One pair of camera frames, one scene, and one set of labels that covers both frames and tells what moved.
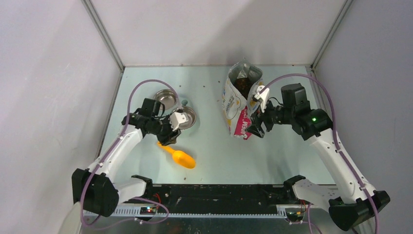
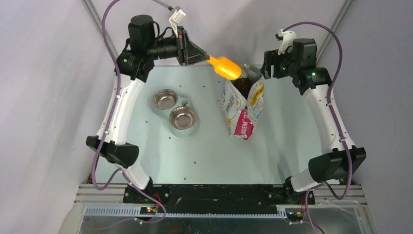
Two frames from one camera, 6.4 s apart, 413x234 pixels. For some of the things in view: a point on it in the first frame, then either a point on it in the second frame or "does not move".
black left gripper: [170, 137] to [188, 53]
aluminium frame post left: [90, 9] does not move
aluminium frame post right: [330, 34] does not move
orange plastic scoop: [180, 158] to [225, 68]
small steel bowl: [167, 97] does not move
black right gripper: [256, 119] to [272, 57]
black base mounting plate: [251, 195] does not move
